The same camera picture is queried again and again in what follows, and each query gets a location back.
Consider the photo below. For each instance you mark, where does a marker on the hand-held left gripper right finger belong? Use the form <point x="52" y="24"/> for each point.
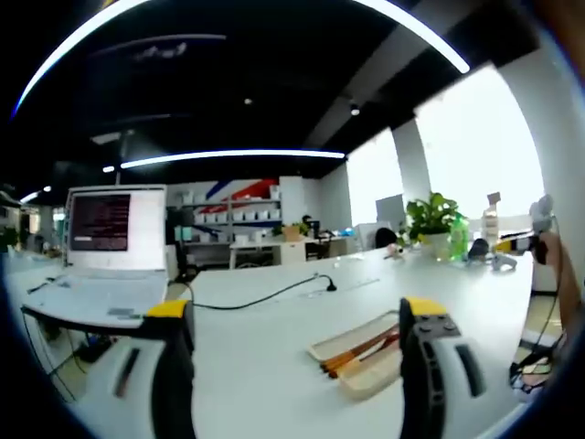
<point x="439" y="366"/>

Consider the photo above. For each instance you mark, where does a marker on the long ceiling light strip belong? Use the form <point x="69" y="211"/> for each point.
<point x="228" y="156"/>

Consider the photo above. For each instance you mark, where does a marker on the grey monitor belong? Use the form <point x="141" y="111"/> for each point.
<point x="389" y="210"/>

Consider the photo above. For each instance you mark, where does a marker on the beige cutlery case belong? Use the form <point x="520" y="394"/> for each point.
<point x="370" y="382"/>

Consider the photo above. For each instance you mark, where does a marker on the white laptop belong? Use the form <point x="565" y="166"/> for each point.
<point x="114" y="256"/>

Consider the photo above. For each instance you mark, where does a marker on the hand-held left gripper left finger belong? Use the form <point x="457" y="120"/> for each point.
<point x="137" y="375"/>

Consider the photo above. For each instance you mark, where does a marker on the curved ceiling light strip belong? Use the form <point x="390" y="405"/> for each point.
<point x="68" y="46"/>

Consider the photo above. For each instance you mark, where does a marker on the white background desk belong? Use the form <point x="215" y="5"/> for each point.
<point x="283" y="253"/>

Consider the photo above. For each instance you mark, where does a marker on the green plastic bottle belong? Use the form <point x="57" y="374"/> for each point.
<point x="458" y="238"/>

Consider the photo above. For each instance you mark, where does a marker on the shelf with white boxes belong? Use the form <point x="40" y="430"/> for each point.
<point x="237" y="215"/>

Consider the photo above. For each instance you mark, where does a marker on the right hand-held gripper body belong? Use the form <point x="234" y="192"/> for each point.
<point x="541" y="215"/>

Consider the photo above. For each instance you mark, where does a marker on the green potted plant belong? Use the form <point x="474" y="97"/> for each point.
<point x="434" y="215"/>

